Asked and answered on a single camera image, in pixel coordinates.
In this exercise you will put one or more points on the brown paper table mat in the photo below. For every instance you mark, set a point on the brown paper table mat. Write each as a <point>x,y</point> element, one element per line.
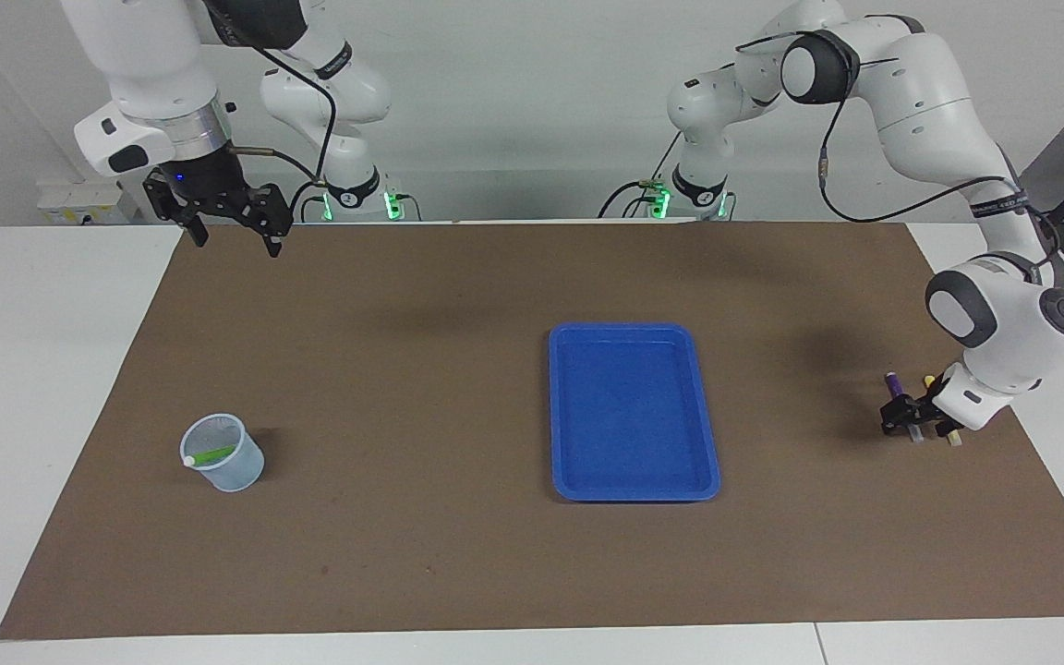
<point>403,554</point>

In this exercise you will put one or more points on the green highlighter pen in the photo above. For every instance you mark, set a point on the green highlighter pen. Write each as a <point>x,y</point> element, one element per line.
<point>213,454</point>

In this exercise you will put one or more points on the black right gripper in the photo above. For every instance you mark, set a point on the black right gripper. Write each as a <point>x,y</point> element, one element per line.
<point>213,189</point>

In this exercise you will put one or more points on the blue plastic tray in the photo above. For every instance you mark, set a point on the blue plastic tray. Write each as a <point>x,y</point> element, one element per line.
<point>634,416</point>

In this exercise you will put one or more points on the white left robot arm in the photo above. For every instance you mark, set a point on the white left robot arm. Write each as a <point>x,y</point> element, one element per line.
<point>920,111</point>

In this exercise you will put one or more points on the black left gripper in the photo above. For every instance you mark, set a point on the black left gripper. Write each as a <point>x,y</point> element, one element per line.
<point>924,411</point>

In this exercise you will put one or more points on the translucent plastic cup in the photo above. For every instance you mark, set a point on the translucent plastic cup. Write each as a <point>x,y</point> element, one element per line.
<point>238,476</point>

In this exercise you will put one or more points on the yellow highlighter pen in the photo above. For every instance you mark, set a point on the yellow highlighter pen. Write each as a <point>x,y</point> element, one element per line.
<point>928,380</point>

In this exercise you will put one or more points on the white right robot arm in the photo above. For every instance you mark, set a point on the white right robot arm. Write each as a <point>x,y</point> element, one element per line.
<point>144,65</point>

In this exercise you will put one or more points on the purple highlighter pen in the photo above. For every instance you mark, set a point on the purple highlighter pen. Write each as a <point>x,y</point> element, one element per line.
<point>890,379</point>

